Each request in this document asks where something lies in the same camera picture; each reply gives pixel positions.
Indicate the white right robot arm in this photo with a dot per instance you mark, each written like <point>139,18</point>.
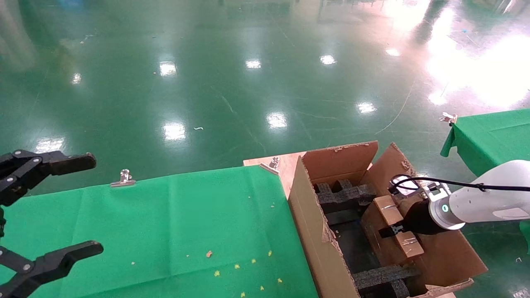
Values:
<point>488,203</point>

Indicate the large open brown carton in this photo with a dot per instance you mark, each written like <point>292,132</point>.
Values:
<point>314,231</point>

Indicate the silver metal binder clip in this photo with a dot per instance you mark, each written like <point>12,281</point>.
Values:
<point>448,118</point>
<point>271,164</point>
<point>122,179</point>

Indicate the small brown cardboard box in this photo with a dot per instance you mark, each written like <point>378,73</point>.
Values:
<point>387,213</point>

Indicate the black foam insert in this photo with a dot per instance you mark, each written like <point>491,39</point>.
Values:
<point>385,276</point>
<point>343,196</point>

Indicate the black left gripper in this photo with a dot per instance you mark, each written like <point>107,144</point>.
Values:
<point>1,223</point>

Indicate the green table cloth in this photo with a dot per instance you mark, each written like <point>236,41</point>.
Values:
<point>145,231</point>
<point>492,136</point>

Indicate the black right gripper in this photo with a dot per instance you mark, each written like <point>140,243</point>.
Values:
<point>418,219</point>

